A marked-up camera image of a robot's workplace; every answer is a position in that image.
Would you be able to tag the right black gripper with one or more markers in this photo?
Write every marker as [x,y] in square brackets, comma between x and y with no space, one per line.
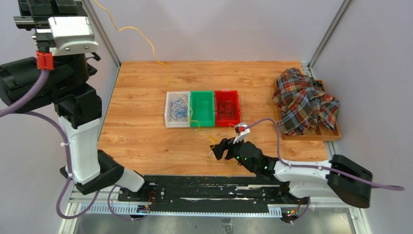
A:
[218,148]

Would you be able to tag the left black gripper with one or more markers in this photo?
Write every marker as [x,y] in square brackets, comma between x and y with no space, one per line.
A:
[33,14]

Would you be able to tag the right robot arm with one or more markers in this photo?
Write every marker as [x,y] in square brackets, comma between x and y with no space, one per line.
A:
[338,178]

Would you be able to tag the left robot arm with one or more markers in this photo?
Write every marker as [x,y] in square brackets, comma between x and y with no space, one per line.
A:
[58,75]

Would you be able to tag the red plastic bin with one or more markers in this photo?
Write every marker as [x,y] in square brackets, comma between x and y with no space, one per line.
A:
[227,108]

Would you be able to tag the green plastic bin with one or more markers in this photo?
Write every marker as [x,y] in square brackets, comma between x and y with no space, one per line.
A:
[202,109]

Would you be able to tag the white plastic bin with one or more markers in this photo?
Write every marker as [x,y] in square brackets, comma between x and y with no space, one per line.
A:
[176,114]

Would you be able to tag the plaid cloth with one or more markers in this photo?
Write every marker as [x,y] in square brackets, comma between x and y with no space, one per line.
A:
[306,97]

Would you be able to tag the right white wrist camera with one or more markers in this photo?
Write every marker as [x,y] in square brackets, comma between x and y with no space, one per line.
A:
[242,131]

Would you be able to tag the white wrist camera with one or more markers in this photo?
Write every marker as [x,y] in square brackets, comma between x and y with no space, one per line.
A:
[242,131]
[72,35]

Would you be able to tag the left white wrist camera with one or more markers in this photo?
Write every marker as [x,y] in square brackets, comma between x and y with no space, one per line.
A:
[72,35]

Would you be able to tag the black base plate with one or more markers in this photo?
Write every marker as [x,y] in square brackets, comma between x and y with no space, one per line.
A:
[210,187]

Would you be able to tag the aluminium frame rail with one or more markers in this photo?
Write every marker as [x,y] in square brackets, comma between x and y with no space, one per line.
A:
[238,207]

